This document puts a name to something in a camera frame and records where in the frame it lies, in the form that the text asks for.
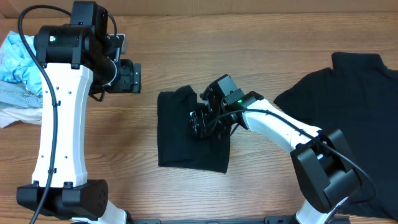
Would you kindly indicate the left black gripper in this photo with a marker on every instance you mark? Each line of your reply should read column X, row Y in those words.
column 136, row 78

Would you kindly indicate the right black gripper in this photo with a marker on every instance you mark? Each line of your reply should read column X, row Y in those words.
column 198, row 123

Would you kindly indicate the black t-shirt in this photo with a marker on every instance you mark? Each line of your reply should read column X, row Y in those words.
column 177, row 146

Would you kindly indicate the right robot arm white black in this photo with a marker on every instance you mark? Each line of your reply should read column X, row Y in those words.
column 326, row 172

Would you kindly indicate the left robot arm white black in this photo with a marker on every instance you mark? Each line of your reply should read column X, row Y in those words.
column 77, row 61

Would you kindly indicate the black clothes pile right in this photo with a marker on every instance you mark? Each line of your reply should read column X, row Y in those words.
column 357, row 95

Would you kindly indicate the light blue crumpled shirt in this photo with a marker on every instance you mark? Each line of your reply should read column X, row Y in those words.
column 17, row 65

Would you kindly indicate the folded blue denim jeans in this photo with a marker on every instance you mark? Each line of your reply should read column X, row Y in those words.
column 15, row 95

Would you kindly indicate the folded pale pink garment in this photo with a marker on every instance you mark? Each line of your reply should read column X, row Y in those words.
column 27, row 115

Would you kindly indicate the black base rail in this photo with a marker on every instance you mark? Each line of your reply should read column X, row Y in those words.
column 211, row 221

